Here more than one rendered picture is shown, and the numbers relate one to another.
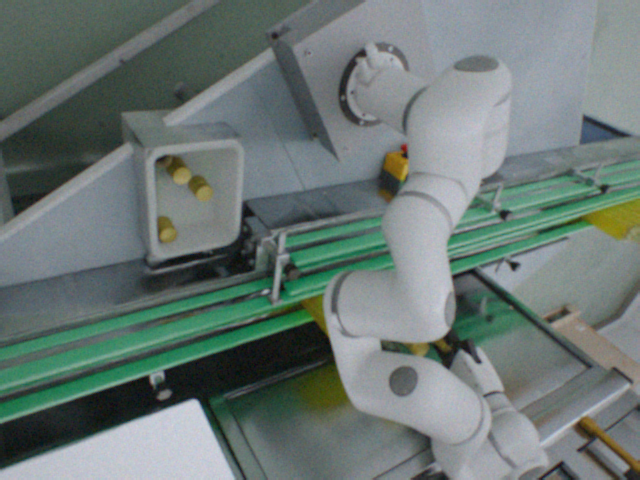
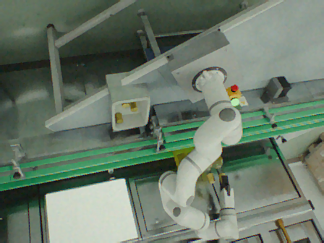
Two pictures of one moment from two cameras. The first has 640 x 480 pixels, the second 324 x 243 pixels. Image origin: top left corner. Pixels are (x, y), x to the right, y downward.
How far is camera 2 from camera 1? 75 cm
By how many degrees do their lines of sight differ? 23
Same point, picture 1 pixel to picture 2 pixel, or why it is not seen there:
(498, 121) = (232, 134)
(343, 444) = not seen: hidden behind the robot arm
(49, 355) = (75, 161)
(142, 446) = (103, 192)
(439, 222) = (194, 173)
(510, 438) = (220, 229)
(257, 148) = (160, 89)
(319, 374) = not seen: hidden behind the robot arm
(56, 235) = (79, 117)
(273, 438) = (148, 199)
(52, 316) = (77, 147)
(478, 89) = (219, 131)
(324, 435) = not seen: hidden behind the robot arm
